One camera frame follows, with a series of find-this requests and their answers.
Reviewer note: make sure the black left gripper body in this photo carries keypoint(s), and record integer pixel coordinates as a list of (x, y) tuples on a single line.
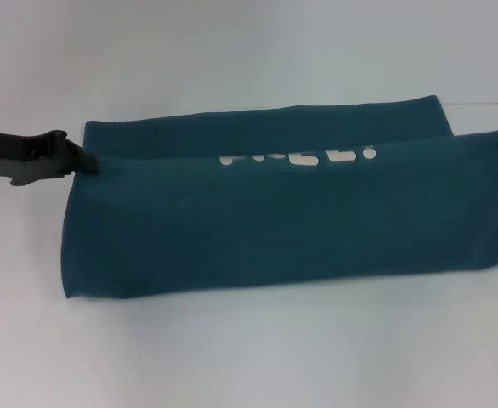
[(15, 157)]

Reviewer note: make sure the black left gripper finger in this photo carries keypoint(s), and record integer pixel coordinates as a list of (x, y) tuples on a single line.
[(77, 155)]

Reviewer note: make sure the blue shirt with FREE print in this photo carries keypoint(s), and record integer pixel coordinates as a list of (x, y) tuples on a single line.
[(274, 221)]

